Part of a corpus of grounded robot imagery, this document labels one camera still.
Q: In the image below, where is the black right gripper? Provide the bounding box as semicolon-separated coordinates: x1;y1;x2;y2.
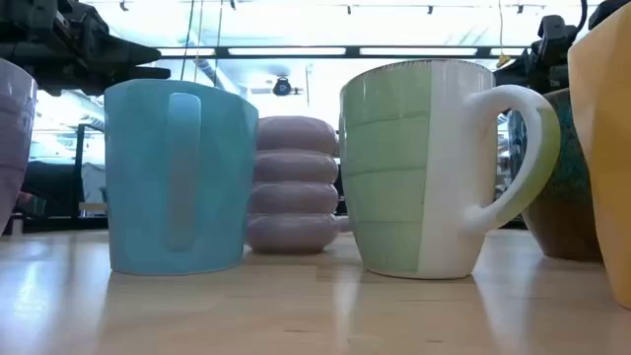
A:
494;14;578;95

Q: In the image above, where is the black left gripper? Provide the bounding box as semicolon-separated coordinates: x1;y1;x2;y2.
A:
0;29;173;96

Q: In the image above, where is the yellow faceted mug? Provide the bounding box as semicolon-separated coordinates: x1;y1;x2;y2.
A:
566;2;631;311

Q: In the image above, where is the teal and brown glazed mug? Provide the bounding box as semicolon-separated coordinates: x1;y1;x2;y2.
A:
507;87;603;263

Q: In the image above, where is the light blue faceted mug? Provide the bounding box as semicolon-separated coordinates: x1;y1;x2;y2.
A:
103;78;260;276

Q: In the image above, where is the plain lilac mug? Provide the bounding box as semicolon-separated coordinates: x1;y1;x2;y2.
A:
0;57;39;237

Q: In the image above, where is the green and white mug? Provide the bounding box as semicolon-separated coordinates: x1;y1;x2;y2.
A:
338;58;562;281

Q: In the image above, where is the ribbed lilac mug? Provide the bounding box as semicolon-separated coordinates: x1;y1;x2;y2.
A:
245;115;352;256

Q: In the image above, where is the black overhead beam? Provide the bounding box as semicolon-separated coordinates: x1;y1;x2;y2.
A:
156;44;531;59

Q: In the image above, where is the black ceiling device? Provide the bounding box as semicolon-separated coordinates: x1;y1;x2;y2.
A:
272;76;293;98

